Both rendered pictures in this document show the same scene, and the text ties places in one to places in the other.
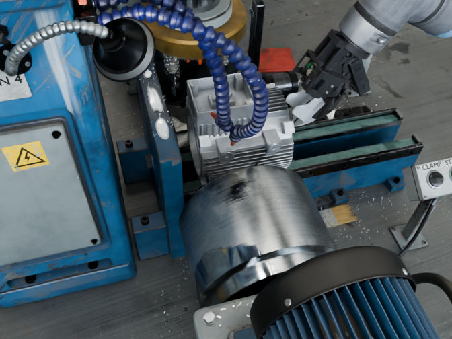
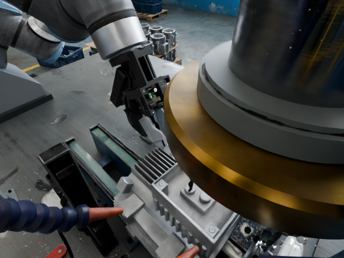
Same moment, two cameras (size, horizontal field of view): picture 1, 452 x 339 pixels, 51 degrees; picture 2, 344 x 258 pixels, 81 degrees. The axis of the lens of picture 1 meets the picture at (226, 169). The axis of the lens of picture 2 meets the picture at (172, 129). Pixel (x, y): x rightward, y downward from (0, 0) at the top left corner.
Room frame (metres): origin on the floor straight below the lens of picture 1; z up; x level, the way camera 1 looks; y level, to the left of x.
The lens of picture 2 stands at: (0.84, 0.14, 1.42)
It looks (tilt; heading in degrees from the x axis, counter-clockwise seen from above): 43 degrees down; 241
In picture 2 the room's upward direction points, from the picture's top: straight up
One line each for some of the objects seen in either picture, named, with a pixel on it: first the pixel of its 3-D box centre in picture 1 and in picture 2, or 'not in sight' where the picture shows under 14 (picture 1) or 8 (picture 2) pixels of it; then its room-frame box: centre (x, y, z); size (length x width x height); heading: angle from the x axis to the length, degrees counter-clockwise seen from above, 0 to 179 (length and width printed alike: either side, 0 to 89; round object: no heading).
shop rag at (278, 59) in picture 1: (271, 59); not in sight; (1.28, -0.13, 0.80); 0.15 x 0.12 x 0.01; 98
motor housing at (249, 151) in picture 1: (237, 134); (179, 209); (0.73, -0.02, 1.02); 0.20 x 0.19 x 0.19; 107
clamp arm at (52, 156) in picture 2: (254, 52); (86, 206); (0.88, -0.05, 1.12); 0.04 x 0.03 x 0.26; 108
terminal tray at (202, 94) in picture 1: (220, 105); (198, 199); (0.72, 0.02, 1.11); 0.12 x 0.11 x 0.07; 107
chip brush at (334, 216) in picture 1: (317, 220); not in sight; (0.65, -0.23, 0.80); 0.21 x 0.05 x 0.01; 110
